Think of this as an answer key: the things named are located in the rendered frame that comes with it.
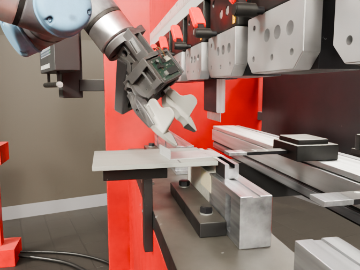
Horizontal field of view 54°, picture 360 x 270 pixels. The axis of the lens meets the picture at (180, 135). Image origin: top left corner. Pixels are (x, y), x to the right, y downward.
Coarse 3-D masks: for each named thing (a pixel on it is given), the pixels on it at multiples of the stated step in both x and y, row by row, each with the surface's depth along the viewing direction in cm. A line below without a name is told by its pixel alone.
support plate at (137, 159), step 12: (96, 156) 80; (108, 156) 80; (120, 156) 80; (132, 156) 80; (144, 156) 80; (156, 156) 80; (96, 168) 70; (108, 168) 71; (120, 168) 71; (132, 168) 72; (144, 168) 72
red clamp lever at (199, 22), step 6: (192, 12) 69; (198, 12) 69; (192, 18) 68; (198, 18) 67; (198, 24) 66; (204, 24) 67; (198, 30) 64; (204, 30) 64; (210, 30) 65; (198, 36) 65; (204, 36) 65; (210, 36) 65
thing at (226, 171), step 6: (222, 156) 80; (222, 162) 74; (228, 162) 76; (234, 162) 74; (216, 168) 77; (222, 168) 73; (228, 168) 72; (234, 168) 72; (222, 174) 73; (228, 174) 72; (234, 174) 72
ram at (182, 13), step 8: (152, 0) 150; (160, 0) 129; (168, 0) 114; (176, 0) 102; (192, 0) 84; (200, 0) 77; (208, 0) 75; (152, 8) 150; (160, 8) 130; (168, 8) 114; (184, 8) 92; (152, 16) 151; (160, 16) 130; (176, 16) 102; (184, 16) 92; (152, 24) 152; (168, 24) 115; (176, 24) 103; (160, 32) 131; (152, 40) 153
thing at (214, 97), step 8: (208, 80) 83; (216, 80) 77; (224, 80) 78; (208, 88) 83; (216, 88) 77; (224, 88) 78; (208, 96) 83; (216, 96) 78; (224, 96) 78; (208, 104) 84; (216, 104) 78; (224, 104) 78; (208, 112) 87; (216, 112) 79; (216, 120) 81
